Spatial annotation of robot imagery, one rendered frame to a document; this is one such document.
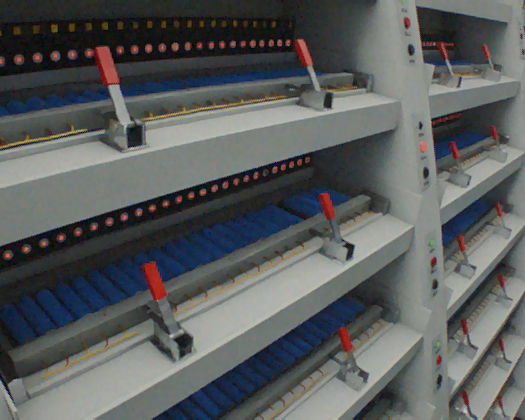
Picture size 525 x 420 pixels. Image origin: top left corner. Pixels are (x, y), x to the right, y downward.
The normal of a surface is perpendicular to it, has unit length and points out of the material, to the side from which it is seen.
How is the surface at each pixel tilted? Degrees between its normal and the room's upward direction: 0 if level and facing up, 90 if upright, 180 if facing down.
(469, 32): 90
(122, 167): 110
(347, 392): 21
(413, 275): 90
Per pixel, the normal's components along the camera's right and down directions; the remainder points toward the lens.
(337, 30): -0.70, 0.28
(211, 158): 0.71, 0.37
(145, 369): 0.08, -0.88
